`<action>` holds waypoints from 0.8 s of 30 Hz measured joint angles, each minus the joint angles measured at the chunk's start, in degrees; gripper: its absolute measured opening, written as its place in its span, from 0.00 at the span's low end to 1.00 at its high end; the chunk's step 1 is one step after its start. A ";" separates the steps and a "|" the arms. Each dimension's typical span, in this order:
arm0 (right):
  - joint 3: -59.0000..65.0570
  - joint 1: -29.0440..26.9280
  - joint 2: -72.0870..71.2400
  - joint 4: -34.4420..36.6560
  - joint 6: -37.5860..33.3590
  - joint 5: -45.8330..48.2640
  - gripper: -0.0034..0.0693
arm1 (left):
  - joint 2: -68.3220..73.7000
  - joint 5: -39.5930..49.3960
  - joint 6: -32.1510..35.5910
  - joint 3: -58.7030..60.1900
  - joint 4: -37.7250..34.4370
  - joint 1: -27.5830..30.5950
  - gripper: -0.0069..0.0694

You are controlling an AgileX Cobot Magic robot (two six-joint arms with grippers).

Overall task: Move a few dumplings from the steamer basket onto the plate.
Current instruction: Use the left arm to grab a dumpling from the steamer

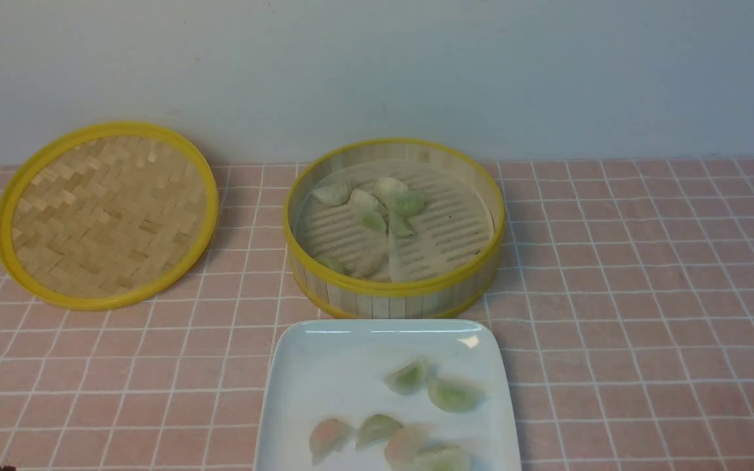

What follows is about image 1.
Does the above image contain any green dumpling steamer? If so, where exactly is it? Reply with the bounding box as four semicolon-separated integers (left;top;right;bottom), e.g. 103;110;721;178
387;211;416;238
392;190;425;217
358;211;387;234

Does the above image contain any pinkish dumpling steamer front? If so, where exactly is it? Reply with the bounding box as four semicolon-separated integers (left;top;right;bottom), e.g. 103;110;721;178
351;243;388;279

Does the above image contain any white dumpling steamer top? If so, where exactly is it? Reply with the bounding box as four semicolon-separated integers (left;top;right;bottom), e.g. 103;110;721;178
373;177;410;207

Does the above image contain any green dumpling plate upper-right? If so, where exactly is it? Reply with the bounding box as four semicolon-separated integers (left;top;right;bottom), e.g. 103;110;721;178
427;377;486;413

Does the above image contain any green dumpling plate bottom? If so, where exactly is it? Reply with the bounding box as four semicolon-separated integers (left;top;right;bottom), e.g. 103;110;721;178
406;446;472;471

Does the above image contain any pale dumpling steamer top-left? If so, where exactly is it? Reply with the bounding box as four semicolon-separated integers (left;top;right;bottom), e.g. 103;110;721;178
311;181;353;207

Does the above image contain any pink dumpling plate lower-left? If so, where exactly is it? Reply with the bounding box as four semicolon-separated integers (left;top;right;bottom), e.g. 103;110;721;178
308;417;353;466

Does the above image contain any pink dumpling plate lower-right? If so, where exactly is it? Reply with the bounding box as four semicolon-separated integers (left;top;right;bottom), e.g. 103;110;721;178
384;425;429;470

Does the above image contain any yellow-rimmed bamboo steamer basket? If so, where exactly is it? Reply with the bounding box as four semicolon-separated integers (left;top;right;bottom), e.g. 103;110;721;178
282;138;505;319

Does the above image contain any yellow-rimmed woven bamboo lid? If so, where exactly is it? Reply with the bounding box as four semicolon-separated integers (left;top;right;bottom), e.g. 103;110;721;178
0;122;219;312

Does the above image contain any white dumpling steamer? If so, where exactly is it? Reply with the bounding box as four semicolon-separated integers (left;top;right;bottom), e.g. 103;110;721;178
348;188;388;216
373;177;410;207

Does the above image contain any white square ceramic plate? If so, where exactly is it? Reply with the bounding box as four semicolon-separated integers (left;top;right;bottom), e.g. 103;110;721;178
253;319;524;470

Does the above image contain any green dumpling plate upper-left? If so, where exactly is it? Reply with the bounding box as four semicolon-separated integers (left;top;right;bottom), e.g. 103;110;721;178
384;357;430;394

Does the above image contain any green dumpling plate lower-middle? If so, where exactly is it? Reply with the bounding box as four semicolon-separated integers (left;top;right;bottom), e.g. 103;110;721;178
354;414;404;451

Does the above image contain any white dumpling steamer centre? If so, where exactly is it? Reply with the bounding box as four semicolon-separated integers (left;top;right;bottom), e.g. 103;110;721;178
348;188;388;216

